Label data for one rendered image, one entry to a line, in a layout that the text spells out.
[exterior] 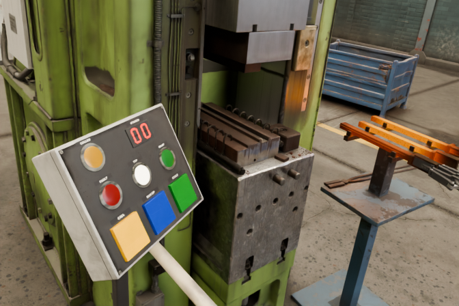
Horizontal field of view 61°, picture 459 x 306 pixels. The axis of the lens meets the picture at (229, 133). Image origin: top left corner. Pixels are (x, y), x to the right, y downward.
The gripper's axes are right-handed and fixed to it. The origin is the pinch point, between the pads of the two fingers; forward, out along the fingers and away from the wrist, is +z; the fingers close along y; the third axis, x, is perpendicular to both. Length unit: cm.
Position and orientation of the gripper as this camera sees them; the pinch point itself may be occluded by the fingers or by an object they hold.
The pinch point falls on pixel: (424, 164)
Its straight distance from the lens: 152.8
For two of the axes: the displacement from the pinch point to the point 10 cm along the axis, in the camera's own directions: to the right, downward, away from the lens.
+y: 8.3, -1.5, 5.3
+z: -5.5, -4.1, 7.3
